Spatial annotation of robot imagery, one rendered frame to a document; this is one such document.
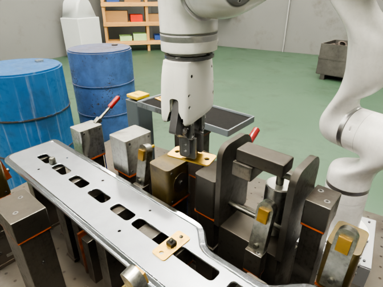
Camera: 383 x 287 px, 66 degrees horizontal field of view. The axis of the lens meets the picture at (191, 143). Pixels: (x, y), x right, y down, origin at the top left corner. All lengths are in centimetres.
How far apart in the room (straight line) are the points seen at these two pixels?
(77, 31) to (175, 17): 788
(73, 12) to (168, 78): 796
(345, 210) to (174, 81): 71
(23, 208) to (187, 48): 57
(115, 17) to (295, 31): 505
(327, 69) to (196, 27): 595
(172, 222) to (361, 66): 56
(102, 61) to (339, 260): 275
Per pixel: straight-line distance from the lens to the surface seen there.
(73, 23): 832
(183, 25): 41
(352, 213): 101
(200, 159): 51
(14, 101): 245
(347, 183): 94
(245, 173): 64
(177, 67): 42
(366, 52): 77
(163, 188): 79
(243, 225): 77
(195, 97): 44
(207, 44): 43
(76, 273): 107
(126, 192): 83
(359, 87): 81
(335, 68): 627
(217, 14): 36
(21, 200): 85
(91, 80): 313
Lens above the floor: 148
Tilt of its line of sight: 27 degrees down
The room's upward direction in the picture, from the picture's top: straight up
